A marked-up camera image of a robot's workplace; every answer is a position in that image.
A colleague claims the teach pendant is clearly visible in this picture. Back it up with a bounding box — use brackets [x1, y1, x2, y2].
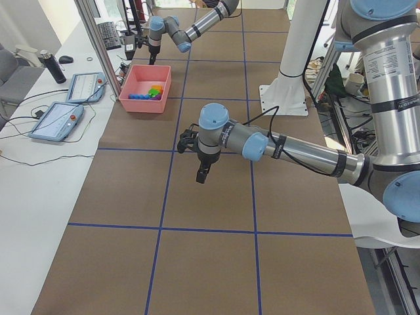
[28, 102, 84, 142]
[66, 72, 107, 104]

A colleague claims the green toy block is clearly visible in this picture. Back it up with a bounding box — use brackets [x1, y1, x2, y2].
[148, 85, 163, 97]

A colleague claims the lower teach pendant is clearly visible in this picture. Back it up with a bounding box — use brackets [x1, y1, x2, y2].
[28, 102, 84, 142]

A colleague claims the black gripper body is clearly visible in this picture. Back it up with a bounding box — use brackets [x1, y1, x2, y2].
[148, 44, 160, 56]
[198, 150, 221, 171]

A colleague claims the upper teach pendant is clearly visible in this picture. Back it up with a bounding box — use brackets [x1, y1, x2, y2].
[66, 72, 107, 104]

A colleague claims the black keyboard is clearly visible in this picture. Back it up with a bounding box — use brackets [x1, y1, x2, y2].
[96, 22, 121, 51]

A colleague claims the aluminium frame post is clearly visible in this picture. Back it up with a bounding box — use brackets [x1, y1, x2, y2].
[74, 0, 121, 99]

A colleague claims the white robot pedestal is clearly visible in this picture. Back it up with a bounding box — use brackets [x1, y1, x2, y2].
[259, 0, 329, 116]

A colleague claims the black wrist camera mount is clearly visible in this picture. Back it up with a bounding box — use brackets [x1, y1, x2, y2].
[177, 129, 198, 154]

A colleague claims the black computer mouse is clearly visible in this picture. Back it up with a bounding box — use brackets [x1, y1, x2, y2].
[58, 55, 74, 64]

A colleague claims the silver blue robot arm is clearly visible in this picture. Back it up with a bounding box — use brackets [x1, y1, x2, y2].
[148, 1, 239, 64]
[194, 1, 419, 222]

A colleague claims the black water bottle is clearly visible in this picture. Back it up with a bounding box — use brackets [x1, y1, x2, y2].
[40, 49, 66, 84]

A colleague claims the long blue toy block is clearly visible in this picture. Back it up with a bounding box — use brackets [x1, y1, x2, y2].
[129, 94, 151, 100]

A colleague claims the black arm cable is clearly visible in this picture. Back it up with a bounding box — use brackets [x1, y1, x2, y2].
[188, 105, 339, 177]

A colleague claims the pink plastic box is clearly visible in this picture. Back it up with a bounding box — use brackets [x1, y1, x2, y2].
[118, 64, 171, 114]

